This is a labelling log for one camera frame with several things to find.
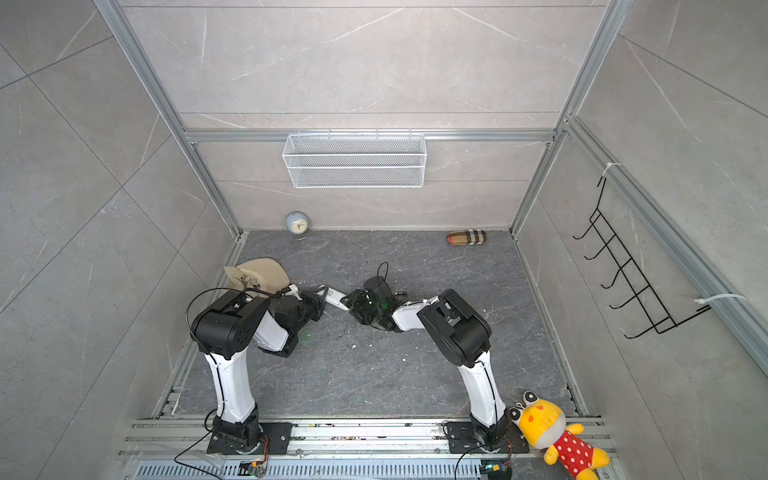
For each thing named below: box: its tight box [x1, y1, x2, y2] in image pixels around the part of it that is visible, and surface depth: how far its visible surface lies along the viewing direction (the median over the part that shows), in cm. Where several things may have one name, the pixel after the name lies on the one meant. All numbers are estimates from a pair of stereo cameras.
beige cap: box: [224, 257, 291, 294], surface depth 106 cm
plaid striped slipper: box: [446, 229, 487, 246], surface depth 117 cm
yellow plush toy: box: [509, 390, 610, 480], surface depth 70 cm
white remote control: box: [316, 287, 350, 311], surface depth 96 cm
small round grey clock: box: [285, 210, 309, 235], surface depth 117 cm
